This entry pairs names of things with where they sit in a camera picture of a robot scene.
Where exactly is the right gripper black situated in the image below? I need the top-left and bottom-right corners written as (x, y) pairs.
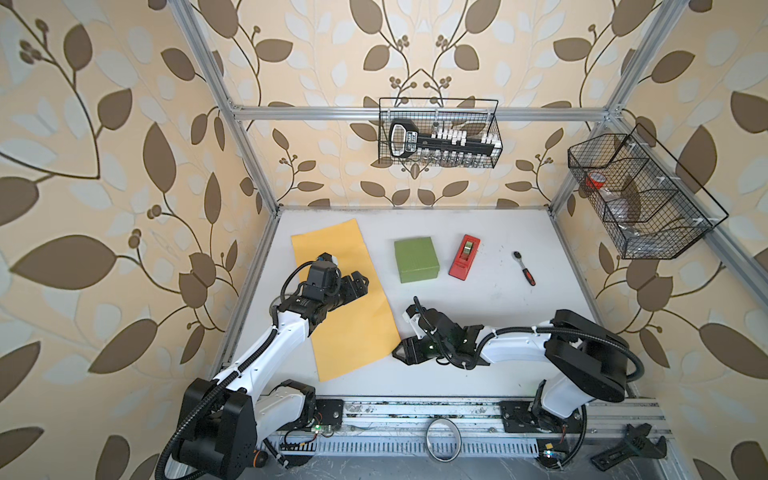
top-left (390, 334), bottom-right (452, 364)

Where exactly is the yellow orange wrapping paper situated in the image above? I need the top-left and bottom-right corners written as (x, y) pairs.
top-left (292, 220), bottom-right (400, 382)

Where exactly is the green gift box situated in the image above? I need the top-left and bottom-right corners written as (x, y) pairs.
top-left (394, 237), bottom-right (440, 284)

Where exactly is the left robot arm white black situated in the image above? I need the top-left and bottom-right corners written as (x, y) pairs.
top-left (154, 253), bottom-right (369, 479)

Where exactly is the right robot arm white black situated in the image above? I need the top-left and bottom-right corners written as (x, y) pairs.
top-left (392, 301), bottom-right (645, 432)

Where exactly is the red tape dispenser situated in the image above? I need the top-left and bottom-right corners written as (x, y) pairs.
top-left (449, 235), bottom-right (481, 281)

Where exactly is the black adjustable wrench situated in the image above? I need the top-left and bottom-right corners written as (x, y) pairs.
top-left (590, 423), bottom-right (668, 472)

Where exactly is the metal ring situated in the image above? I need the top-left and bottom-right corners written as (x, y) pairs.
top-left (425, 417), bottom-right (463, 463)

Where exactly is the aluminium front rail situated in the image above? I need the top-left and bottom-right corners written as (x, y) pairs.
top-left (268, 396), bottom-right (674, 459)

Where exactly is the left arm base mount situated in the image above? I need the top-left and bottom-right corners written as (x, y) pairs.
top-left (263, 398), bottom-right (346, 433)

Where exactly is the ratchet wrench red handle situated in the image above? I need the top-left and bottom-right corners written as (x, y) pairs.
top-left (512, 251), bottom-right (536, 286)

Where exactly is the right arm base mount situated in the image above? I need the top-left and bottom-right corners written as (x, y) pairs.
top-left (499, 400), bottom-right (584, 434)

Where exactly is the socket set black rail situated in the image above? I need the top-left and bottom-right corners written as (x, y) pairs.
top-left (384, 119), bottom-right (503, 159)

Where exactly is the black wire basket back wall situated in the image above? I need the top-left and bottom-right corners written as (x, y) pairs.
top-left (377, 96), bottom-right (504, 169)

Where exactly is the black wire basket wall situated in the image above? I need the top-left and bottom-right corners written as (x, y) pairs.
top-left (568, 124), bottom-right (729, 260)
top-left (377, 96), bottom-right (504, 169)

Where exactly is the black wire basket right wall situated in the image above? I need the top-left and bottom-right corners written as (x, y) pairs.
top-left (568, 124), bottom-right (729, 260)

